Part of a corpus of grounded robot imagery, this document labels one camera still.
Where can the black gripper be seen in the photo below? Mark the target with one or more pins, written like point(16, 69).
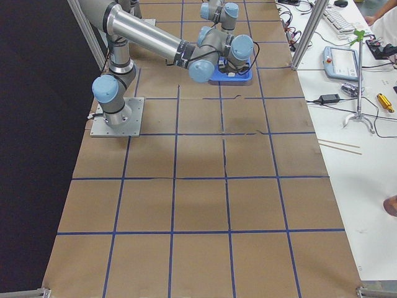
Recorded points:
point(230, 67)

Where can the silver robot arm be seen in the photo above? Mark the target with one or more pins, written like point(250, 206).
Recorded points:
point(174, 83)
point(220, 12)

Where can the blue plastic tray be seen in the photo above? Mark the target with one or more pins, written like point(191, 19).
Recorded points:
point(238, 79)

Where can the black power adapter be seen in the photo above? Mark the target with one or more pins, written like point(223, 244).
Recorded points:
point(329, 98)

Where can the teach pendant tablet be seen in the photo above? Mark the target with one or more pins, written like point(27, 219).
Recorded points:
point(340, 63)

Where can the wooden chopstick pair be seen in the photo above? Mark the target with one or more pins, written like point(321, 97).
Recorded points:
point(340, 146)

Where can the white keyboard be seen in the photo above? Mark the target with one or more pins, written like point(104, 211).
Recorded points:
point(337, 22)

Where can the black computer mouse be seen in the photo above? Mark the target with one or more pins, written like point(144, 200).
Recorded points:
point(341, 3)

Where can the silver stand with green clip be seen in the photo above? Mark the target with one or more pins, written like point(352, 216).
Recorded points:
point(357, 115)

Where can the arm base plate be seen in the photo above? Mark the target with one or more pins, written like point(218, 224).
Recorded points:
point(126, 123)
point(150, 21)

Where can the aluminium frame post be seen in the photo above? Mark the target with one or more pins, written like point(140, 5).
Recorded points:
point(308, 32)

